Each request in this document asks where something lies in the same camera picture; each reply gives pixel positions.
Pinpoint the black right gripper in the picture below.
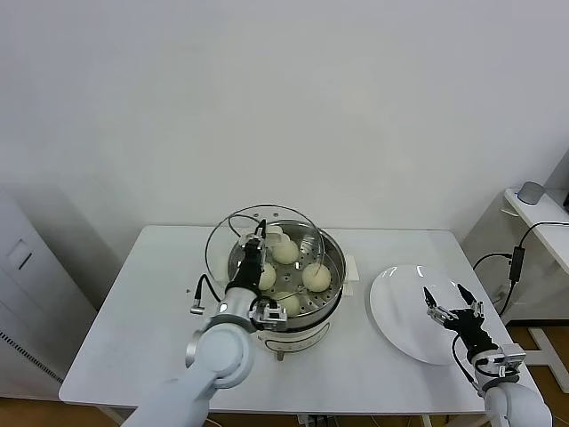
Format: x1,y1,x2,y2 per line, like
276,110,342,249
422,283,502,358

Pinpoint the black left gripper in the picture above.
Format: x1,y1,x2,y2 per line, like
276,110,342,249
228,219,268,294

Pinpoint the round glass pot lid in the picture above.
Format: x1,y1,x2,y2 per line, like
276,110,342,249
204,203,325,290

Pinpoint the perforated steel steamer basket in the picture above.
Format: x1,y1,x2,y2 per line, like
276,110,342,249
227,219,346,318

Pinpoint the round white plate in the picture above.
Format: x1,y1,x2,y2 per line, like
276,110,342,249
366,264,483,366

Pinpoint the cream electric cooker pot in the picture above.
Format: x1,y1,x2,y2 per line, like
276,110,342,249
214,255,361,362

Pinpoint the grey black monitor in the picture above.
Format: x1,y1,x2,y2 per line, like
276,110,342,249
546,155,569,213

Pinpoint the white grey cabinet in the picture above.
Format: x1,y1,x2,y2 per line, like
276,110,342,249
0,186,97,401

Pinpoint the black cooker power cable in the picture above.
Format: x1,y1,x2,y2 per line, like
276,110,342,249
227,214,264,241

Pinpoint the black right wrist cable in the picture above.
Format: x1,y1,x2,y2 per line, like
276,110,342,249
451,335,486,398

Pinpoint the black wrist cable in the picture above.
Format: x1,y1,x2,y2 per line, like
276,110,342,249
189,274,228,315
451,335,486,398

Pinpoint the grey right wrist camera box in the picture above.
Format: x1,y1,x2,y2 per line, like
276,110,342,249
493,342,528,379

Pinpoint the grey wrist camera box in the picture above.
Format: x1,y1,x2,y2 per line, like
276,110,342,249
493,342,528,379
248,300,288,333

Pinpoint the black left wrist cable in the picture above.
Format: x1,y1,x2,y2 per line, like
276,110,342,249
189,274,228,315

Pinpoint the black cable with adapter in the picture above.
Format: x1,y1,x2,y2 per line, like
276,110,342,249
471,220,569,317

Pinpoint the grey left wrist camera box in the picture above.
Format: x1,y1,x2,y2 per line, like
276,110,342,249
248,300,288,333

